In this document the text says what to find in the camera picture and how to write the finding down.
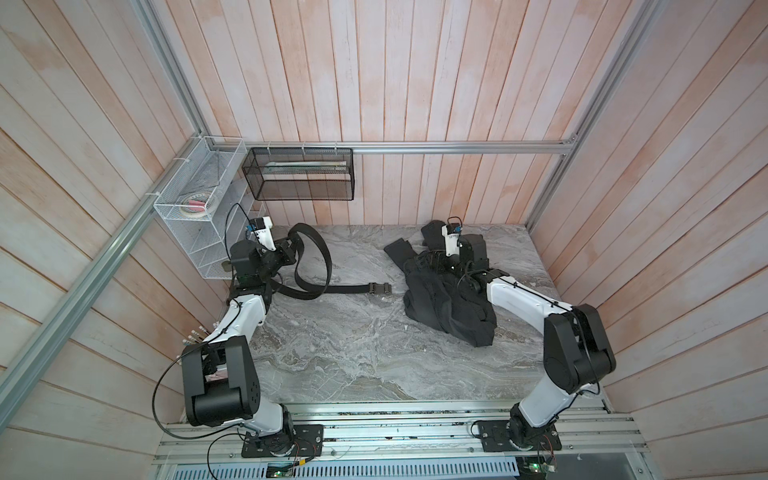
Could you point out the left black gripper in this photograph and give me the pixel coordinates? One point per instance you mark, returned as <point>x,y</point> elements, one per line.
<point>286,251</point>

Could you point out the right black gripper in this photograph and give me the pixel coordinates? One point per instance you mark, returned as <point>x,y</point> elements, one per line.
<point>438,261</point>

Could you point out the dark grey trousers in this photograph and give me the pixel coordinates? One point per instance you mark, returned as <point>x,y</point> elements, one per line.
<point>455,305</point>

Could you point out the black leather belt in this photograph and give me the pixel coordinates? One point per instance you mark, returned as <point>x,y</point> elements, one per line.
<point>306,290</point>

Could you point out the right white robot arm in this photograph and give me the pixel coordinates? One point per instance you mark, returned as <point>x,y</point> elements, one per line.
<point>576,354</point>

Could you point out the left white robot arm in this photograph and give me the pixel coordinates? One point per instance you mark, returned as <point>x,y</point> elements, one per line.
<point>221,385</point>

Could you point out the tape roll in shelf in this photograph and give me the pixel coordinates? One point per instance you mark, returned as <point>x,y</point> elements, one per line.
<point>198,205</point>

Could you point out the bundle of coloured pencils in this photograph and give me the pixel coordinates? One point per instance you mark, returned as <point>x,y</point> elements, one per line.
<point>196,336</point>

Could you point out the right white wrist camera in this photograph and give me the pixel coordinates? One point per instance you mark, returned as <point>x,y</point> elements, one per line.
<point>451,233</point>

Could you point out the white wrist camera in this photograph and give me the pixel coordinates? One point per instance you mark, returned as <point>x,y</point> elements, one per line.
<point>451,233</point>
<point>260,230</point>

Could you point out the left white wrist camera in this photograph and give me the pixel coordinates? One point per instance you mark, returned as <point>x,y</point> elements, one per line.
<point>260,230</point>

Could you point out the white wire mesh shelf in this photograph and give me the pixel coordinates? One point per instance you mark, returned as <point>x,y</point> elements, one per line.
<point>207,163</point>

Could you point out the black mesh wall basket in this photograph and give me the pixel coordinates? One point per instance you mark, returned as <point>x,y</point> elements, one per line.
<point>300,173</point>

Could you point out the aluminium frame rail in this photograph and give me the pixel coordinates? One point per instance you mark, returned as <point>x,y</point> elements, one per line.
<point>99,99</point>

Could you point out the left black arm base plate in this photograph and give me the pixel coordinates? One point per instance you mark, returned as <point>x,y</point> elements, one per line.
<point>282,441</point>

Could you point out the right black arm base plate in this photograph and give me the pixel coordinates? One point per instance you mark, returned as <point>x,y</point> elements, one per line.
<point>514,435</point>

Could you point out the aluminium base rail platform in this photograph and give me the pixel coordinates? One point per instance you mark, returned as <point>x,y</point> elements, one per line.
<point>413,440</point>

